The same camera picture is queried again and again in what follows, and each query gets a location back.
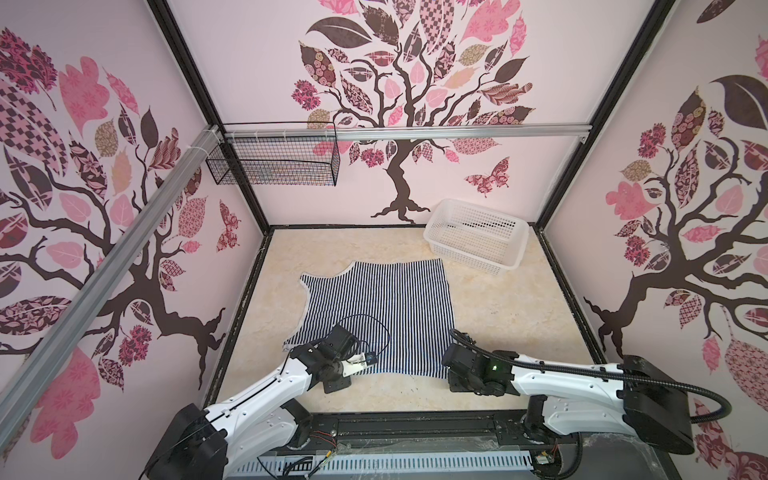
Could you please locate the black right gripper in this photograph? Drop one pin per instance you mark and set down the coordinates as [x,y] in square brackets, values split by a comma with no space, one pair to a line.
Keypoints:
[452,383]

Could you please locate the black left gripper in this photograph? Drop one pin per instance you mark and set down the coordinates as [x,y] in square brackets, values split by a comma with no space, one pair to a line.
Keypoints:
[332,386]

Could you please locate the blue white striped tank top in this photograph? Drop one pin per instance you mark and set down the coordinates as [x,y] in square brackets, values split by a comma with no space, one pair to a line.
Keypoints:
[403,311]

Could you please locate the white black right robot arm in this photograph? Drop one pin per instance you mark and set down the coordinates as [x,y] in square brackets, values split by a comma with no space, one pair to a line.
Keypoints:
[632,398]

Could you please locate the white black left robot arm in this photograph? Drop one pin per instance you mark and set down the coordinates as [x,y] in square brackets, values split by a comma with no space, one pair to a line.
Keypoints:
[213,442]

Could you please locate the white plastic laundry basket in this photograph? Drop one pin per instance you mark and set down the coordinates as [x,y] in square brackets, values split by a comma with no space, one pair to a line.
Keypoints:
[479,237]

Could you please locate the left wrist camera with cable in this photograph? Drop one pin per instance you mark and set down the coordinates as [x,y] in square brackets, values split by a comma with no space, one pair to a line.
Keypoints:
[354,354]

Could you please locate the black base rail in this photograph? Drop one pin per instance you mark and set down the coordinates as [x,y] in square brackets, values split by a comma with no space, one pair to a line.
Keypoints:
[420,426]

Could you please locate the white slotted cable duct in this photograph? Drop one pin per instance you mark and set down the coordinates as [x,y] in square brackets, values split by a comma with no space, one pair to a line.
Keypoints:
[356,465]

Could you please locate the black wire mesh basket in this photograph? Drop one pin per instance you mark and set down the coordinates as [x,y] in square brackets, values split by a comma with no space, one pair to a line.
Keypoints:
[287,153]

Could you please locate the silver aluminium back rail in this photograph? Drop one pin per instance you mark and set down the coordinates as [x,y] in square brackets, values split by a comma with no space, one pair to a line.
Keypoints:
[414,132]

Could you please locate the silver aluminium rail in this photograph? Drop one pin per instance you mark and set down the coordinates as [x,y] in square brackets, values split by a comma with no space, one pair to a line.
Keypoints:
[414,132]
[44,363]

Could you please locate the silver aluminium left rail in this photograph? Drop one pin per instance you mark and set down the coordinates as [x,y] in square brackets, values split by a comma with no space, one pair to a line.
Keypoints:
[44,363]

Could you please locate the black right frame post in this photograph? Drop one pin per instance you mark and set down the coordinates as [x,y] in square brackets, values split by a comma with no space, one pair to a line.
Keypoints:
[638,50]

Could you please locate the black metal frame post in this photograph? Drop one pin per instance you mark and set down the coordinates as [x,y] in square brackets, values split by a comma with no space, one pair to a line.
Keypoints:
[170,29]

